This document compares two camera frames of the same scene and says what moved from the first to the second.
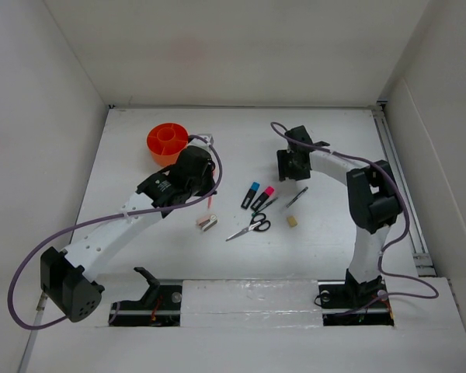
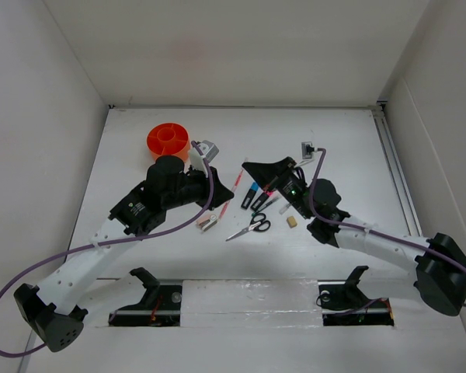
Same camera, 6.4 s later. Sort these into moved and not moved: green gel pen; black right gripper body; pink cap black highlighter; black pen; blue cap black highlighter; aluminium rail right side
Moved: black pen; black right gripper body
Not moved: aluminium rail right side; blue cap black highlighter; green gel pen; pink cap black highlighter
